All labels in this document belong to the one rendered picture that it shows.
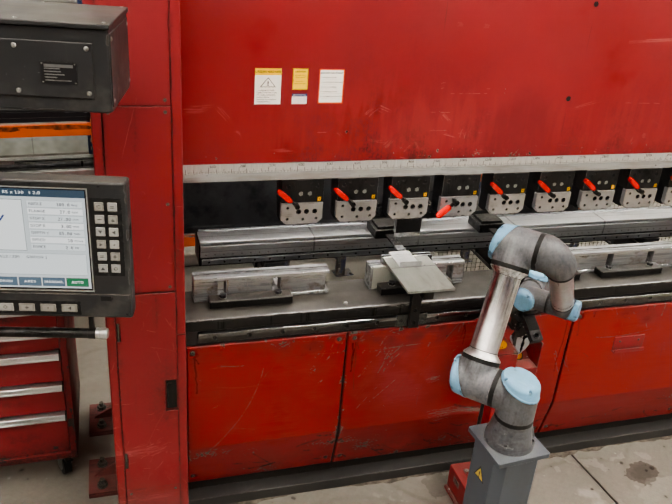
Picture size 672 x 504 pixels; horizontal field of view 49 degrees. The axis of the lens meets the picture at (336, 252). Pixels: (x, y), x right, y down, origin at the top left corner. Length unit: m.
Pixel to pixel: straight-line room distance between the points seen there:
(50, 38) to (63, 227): 0.43
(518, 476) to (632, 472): 1.38
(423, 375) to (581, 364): 0.73
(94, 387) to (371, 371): 1.49
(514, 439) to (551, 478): 1.23
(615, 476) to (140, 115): 2.55
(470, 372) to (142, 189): 1.11
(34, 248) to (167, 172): 0.54
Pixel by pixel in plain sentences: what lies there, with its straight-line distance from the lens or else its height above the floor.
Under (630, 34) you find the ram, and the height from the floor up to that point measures 1.85.
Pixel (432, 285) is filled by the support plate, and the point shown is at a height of 1.00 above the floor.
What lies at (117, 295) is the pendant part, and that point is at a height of 1.31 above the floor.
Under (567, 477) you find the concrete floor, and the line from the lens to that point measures 3.55.
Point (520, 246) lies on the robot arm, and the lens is 2.23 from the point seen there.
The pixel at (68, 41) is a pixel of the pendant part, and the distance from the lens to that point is 1.73.
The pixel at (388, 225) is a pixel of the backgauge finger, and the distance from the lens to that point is 3.00.
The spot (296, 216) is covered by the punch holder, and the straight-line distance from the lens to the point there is 2.60.
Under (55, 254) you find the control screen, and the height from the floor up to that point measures 1.41.
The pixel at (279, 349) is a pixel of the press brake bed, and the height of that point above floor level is 0.72.
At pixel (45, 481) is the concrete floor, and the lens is 3.36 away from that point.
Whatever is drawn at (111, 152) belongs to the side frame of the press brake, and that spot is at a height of 1.52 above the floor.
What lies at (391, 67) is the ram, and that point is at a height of 1.72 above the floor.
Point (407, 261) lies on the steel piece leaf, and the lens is 2.80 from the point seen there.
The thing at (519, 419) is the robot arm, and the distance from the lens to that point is 2.27.
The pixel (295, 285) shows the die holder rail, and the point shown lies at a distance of 2.74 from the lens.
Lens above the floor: 2.24
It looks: 26 degrees down
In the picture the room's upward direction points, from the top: 5 degrees clockwise
